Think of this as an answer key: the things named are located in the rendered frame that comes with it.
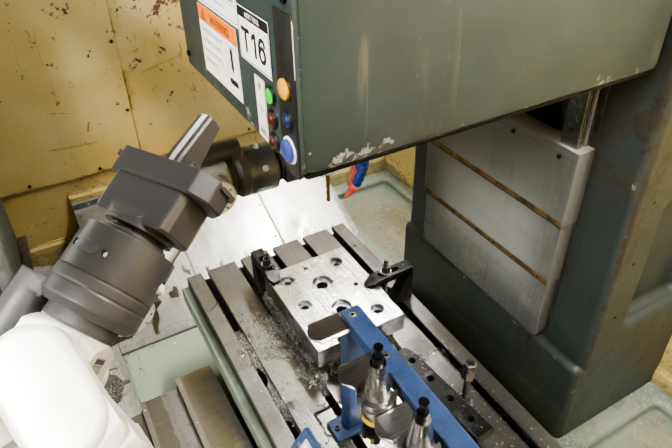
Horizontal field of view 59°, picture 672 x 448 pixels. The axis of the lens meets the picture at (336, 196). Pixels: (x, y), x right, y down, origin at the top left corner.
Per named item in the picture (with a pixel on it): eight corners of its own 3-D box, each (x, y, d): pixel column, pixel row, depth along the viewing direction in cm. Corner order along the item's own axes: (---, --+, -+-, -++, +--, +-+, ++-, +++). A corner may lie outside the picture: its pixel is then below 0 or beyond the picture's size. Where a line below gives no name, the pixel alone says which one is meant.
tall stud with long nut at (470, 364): (463, 408, 127) (469, 367, 119) (455, 398, 129) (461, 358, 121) (473, 402, 128) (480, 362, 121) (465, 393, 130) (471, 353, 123)
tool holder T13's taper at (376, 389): (396, 398, 91) (397, 369, 87) (369, 407, 89) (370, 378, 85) (383, 376, 94) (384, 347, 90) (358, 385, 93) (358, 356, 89)
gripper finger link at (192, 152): (217, 129, 59) (185, 180, 57) (202, 110, 56) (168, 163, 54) (229, 133, 58) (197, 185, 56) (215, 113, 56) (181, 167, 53)
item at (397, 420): (386, 449, 85) (387, 446, 85) (367, 422, 89) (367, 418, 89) (426, 428, 88) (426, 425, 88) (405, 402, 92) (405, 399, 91)
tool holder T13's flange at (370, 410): (402, 411, 91) (403, 401, 90) (367, 424, 90) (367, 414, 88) (385, 380, 96) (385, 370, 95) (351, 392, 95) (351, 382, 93)
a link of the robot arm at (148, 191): (206, 163, 49) (127, 291, 45) (251, 215, 57) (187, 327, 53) (101, 129, 54) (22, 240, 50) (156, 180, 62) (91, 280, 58)
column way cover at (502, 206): (533, 340, 142) (578, 155, 113) (416, 236, 176) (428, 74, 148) (548, 333, 144) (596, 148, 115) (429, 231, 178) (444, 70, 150)
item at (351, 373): (348, 394, 93) (348, 391, 93) (332, 371, 97) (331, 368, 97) (385, 376, 96) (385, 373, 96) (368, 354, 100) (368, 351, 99)
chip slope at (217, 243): (136, 397, 164) (115, 331, 149) (90, 262, 213) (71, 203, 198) (400, 286, 200) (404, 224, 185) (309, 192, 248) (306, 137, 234)
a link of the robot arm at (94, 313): (141, 298, 47) (57, 436, 43) (161, 314, 57) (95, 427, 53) (17, 233, 47) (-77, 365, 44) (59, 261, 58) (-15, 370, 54)
